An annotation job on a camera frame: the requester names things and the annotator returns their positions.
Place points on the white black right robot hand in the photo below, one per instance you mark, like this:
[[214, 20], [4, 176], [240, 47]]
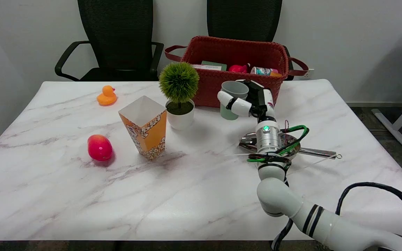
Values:
[[253, 99]]

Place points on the pale green plastic cup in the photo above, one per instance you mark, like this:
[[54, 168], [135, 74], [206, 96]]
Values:
[[234, 99]]

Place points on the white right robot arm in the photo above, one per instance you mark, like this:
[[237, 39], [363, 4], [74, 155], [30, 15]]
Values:
[[291, 202]]

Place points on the red woven basket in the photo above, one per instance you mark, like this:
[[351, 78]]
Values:
[[236, 52]]

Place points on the printed snack can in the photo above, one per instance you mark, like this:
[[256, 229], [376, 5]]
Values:
[[265, 71]]

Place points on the red pink toy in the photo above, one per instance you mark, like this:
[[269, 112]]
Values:
[[238, 68]]

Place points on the green box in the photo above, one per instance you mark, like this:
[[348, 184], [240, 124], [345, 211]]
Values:
[[214, 65]]

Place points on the white pink flat box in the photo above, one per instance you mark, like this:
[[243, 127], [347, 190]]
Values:
[[206, 67]]

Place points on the green ball plant white pot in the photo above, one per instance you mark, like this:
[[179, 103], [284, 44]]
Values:
[[179, 94]]

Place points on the black mesh office chair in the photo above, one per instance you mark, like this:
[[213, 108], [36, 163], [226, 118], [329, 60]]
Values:
[[117, 38], [244, 19]]

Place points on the orange popcorn paper box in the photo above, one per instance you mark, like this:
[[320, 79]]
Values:
[[146, 129]]

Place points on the orange rubber duck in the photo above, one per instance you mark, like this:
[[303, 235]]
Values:
[[106, 96]]

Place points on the red mango toy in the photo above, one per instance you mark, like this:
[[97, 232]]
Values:
[[99, 147]]

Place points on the white desk frame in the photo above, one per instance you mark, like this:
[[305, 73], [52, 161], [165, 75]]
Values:
[[401, 115]]

